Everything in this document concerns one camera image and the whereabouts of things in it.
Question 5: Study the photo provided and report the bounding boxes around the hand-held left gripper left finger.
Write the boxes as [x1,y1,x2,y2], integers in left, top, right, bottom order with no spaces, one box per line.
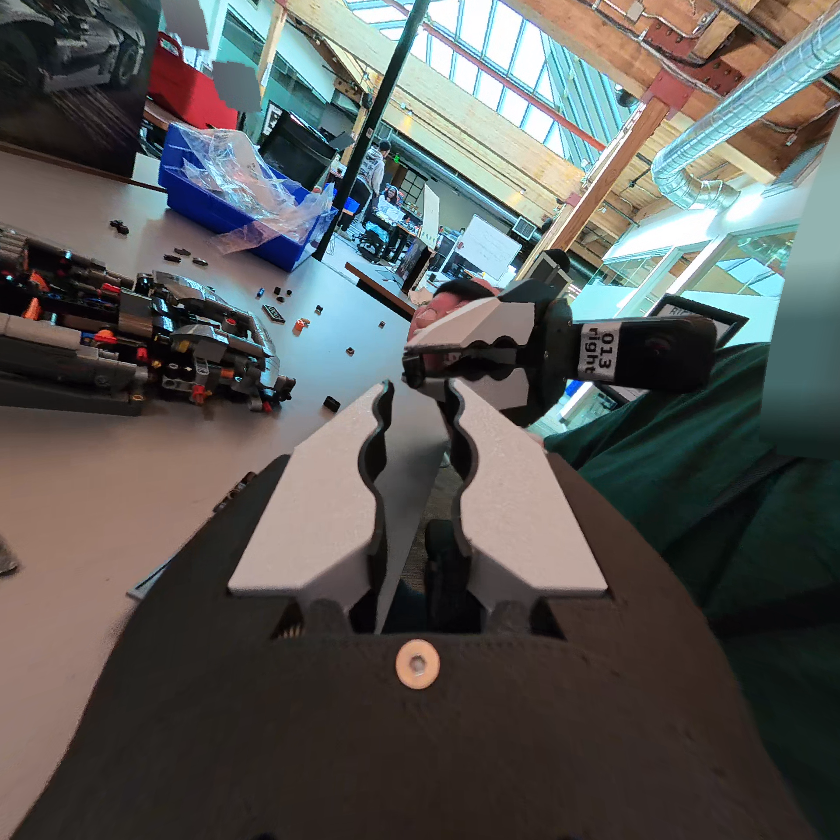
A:
[227,379,396,608]

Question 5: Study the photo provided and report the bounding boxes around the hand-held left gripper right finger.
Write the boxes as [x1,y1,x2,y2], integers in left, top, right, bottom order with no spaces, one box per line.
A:
[445,378,610,608]

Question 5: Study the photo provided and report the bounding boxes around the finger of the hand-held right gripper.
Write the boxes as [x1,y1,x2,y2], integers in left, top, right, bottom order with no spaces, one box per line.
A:
[416,357,534,409]
[403,297,538,361]

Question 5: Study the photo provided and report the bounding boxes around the grey toy brick car model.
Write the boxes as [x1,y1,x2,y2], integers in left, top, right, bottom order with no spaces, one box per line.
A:
[0,222,298,419]

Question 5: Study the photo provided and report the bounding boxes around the toy car set box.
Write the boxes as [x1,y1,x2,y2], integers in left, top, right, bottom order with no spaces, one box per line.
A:
[0,0,162,179]

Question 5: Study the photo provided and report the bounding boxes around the person's right hand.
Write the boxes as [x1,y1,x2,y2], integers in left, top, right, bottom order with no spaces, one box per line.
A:
[407,289,501,343]

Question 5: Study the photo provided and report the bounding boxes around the whiteboard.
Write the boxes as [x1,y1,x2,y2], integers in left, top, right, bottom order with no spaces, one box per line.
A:
[451,213,524,284]

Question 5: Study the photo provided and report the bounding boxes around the wooden-edged office desk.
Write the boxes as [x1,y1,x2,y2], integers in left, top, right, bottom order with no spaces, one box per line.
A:
[344,259,434,319]

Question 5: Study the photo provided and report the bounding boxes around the white poster board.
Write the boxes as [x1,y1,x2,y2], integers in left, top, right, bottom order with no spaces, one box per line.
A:
[420,182,442,249]

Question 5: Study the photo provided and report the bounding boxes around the person's green shirt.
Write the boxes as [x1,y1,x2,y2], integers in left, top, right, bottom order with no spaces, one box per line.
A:
[543,341,840,840]

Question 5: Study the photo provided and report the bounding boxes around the wooden support column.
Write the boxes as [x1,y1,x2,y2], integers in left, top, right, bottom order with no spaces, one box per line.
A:
[518,98,670,277]

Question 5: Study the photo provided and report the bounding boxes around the blue plastic bin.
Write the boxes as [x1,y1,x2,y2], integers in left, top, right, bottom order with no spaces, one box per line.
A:
[157,120,340,274]

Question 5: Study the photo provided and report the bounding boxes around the black display screen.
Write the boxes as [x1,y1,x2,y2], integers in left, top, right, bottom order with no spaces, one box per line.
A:
[259,108,336,193]

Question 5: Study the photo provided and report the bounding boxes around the scattered small black toy bricks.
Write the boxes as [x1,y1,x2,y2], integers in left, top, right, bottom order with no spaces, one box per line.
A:
[108,218,389,358]

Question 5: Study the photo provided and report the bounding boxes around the red bag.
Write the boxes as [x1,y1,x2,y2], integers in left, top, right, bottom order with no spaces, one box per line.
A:
[147,31,241,132]

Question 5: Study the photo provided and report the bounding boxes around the black shoulder strap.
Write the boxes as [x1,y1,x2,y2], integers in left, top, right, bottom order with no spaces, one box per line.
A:
[705,449,811,526]

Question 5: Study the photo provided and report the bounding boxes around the silver spiral ventilation duct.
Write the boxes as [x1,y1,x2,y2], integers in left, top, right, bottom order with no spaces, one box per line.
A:
[650,0,840,212]

